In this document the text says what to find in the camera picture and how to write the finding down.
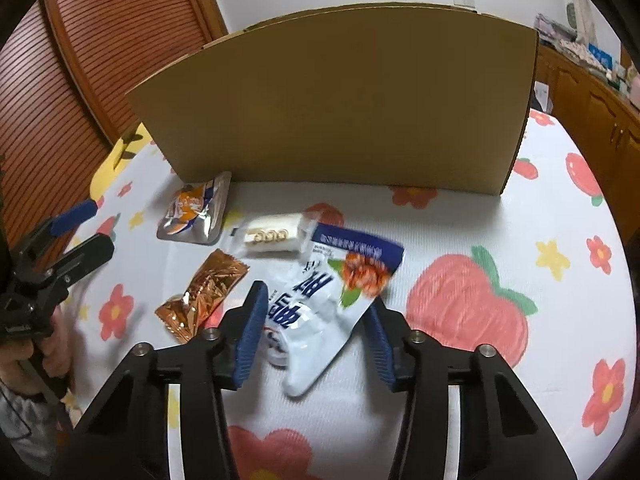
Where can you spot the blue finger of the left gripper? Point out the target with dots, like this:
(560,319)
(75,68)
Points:
(71,219)
(82,260)

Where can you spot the white blue walnut snack bag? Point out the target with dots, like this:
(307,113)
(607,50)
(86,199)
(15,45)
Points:
(313,311)

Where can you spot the silver orange snack pouch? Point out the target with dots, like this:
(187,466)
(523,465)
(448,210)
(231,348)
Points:
(196,213)

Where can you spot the small white fan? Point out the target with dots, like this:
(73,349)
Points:
(571,15)

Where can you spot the brown cardboard box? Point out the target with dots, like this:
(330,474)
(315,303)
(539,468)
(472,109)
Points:
(409,94)

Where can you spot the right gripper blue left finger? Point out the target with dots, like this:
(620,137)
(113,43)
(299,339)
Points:
(249,319)

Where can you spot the white roll candy packet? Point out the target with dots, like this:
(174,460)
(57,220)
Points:
(271,234)

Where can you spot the orange foil snack packet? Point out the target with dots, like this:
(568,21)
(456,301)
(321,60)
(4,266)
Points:
(185,315)

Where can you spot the wooden sideboard cabinet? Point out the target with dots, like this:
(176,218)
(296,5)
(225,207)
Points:
(603,126)

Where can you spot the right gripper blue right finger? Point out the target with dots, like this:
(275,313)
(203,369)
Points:
(380,327)

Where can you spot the white floral bed sheet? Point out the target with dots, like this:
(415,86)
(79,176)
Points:
(536,275)

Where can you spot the beige curtain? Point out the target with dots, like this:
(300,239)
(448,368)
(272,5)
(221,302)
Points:
(584,22)

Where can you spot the yellow plush toy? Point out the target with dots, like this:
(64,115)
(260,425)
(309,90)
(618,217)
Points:
(123,152)

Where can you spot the wall switch plate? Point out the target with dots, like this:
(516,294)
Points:
(465,4)

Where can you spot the wooden louvered wardrobe door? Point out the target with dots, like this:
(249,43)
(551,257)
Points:
(66,69)

